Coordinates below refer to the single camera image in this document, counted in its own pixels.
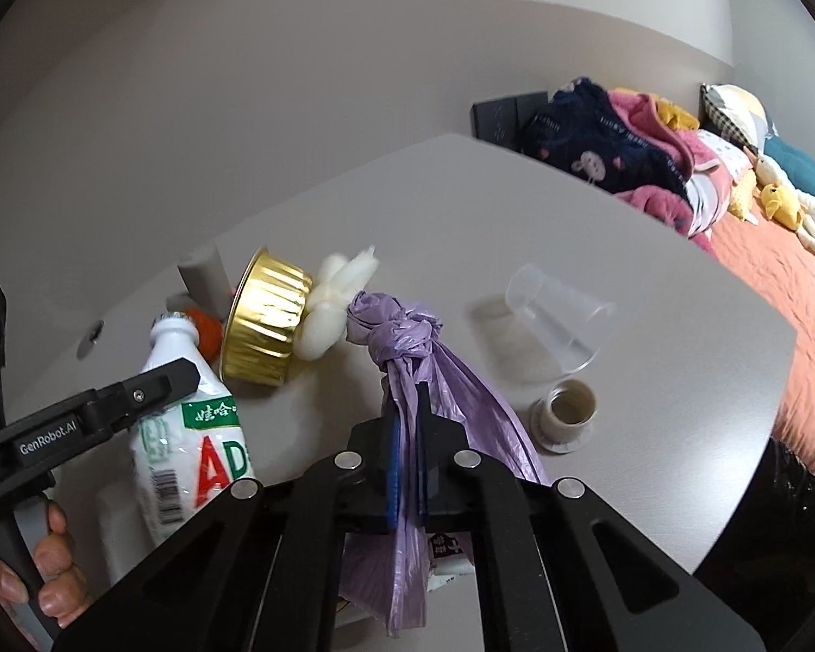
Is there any small grey spool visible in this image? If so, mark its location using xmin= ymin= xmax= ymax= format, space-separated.
xmin=528 ymin=380 xmax=599 ymax=455

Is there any navy printed blanket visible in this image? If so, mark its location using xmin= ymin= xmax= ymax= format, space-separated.
xmin=519 ymin=77 xmax=694 ymax=208

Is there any black headboard panel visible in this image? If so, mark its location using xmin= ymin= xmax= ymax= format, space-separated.
xmin=471 ymin=90 xmax=551 ymax=151

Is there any white striped blanket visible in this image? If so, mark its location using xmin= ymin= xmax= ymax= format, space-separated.
xmin=682 ymin=173 xmax=735 ymax=232

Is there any white box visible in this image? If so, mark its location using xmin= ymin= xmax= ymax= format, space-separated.
xmin=97 ymin=482 xmax=157 ymax=588

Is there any small grey block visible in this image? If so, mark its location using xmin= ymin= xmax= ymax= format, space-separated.
xmin=177 ymin=249 xmax=235 ymax=310

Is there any orange plastic cap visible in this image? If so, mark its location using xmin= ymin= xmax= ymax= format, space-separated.
xmin=180 ymin=309 xmax=225 ymax=361

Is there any person's left hand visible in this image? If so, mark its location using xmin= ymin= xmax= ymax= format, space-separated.
xmin=0 ymin=499 xmax=92 ymax=652

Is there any white dotted cloth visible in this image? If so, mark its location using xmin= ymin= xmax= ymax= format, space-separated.
xmin=696 ymin=129 xmax=755 ymax=181

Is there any white printed packet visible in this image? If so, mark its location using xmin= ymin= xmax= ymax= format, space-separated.
xmin=424 ymin=533 xmax=478 ymax=592

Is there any white foam sponge brush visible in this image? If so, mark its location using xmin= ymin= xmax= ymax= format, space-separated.
xmin=292 ymin=244 xmax=381 ymax=361

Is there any orange bed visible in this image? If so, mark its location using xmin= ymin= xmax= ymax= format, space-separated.
xmin=710 ymin=204 xmax=815 ymax=490

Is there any yellow dotted pillow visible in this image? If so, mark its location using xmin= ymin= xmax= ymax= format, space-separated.
xmin=726 ymin=173 xmax=762 ymax=222

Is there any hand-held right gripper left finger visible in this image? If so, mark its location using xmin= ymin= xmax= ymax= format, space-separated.
xmin=51 ymin=413 xmax=403 ymax=652

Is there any teal pillow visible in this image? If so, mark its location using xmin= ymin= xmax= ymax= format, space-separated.
xmin=764 ymin=132 xmax=815 ymax=215

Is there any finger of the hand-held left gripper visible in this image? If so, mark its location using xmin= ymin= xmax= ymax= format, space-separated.
xmin=85 ymin=359 xmax=203 ymax=437

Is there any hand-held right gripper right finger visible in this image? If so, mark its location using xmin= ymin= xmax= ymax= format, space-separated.
xmin=413 ymin=382 xmax=767 ymax=652

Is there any grey yellow patchwork pillow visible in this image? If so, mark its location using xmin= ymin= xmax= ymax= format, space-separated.
xmin=701 ymin=83 xmax=775 ymax=151

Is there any gold foil cup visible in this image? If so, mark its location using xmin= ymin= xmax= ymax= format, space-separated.
xmin=219 ymin=246 xmax=314 ymax=388

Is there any yellow garment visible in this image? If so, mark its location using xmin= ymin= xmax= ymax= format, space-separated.
xmin=615 ymin=87 xmax=700 ymax=131

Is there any purple plastic bag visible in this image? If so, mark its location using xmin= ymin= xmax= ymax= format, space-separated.
xmin=340 ymin=291 xmax=551 ymax=640

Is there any white drink bottle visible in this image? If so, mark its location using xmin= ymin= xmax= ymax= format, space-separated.
xmin=129 ymin=311 xmax=255 ymax=548

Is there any clear plastic cup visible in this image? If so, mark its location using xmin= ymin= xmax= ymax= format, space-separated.
xmin=504 ymin=262 xmax=617 ymax=374

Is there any yellow duck plush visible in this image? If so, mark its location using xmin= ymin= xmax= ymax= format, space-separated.
xmin=757 ymin=182 xmax=806 ymax=228

